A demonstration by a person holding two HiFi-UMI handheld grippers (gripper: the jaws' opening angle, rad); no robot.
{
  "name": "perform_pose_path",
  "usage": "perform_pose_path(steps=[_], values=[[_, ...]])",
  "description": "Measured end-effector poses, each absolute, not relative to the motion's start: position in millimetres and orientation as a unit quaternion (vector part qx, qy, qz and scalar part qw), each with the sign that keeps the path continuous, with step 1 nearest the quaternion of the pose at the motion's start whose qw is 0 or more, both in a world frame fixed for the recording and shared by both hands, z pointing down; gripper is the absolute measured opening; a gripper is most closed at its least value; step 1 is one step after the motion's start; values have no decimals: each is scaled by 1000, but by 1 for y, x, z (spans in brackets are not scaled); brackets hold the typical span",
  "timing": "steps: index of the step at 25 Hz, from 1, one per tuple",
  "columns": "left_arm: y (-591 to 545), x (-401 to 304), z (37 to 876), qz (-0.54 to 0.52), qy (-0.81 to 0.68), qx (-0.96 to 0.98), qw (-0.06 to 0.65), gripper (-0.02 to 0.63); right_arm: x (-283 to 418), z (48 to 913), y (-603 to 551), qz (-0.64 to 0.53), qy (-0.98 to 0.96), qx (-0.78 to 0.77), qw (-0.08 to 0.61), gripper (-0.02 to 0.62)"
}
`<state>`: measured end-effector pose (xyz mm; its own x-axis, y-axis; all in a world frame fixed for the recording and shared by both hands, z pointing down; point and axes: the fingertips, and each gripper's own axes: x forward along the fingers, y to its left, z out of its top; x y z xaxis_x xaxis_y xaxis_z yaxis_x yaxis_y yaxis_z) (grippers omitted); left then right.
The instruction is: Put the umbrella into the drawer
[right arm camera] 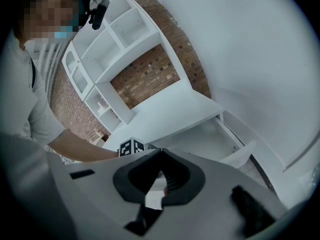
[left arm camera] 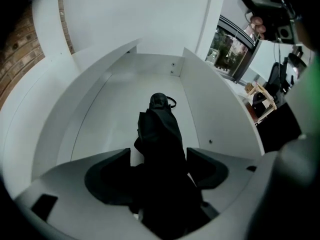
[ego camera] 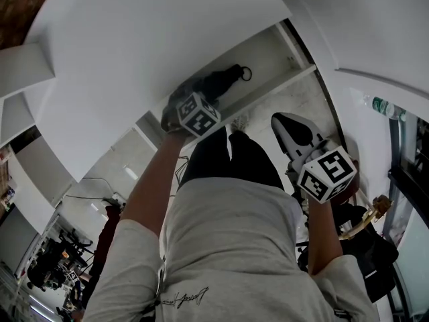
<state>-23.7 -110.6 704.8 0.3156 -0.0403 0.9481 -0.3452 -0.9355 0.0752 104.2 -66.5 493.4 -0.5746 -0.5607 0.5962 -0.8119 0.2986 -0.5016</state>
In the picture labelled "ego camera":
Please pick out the white hutch shelf unit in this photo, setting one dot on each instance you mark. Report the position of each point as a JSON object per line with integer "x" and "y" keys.
{"x": 23, "y": 79}

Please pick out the person's left forearm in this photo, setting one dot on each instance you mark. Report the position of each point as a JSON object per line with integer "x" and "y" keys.
{"x": 151, "y": 186}

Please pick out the person's white shoe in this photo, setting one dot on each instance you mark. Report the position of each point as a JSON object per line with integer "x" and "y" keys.
{"x": 240, "y": 123}

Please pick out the black umbrella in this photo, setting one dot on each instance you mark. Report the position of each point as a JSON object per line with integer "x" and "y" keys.
{"x": 221, "y": 79}

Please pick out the black bag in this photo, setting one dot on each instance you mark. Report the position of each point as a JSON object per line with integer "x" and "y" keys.
{"x": 368, "y": 257}

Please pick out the wooden toy figure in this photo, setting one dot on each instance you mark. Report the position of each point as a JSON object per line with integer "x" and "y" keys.
{"x": 367, "y": 215}

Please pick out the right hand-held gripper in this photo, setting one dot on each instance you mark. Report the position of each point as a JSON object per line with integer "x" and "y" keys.
{"x": 326, "y": 176}

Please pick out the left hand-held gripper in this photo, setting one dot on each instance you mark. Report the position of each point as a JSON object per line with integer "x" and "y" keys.
{"x": 197, "y": 114}

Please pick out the person's black trousers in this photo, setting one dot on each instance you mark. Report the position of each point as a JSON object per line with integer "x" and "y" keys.
{"x": 234, "y": 159}

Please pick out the black window frame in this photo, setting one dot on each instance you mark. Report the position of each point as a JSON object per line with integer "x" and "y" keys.
{"x": 407, "y": 179}

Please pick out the person's right forearm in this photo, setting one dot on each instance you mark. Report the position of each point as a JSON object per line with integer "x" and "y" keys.
{"x": 323, "y": 233}

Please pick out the person's grey shirt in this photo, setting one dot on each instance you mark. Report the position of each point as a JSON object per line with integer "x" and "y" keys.
{"x": 234, "y": 253}

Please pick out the clear plastic water bottle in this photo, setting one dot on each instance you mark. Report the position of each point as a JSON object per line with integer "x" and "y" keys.
{"x": 385, "y": 107}

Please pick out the white power strip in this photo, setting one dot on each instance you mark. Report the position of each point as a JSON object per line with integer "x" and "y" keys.
{"x": 116, "y": 199}

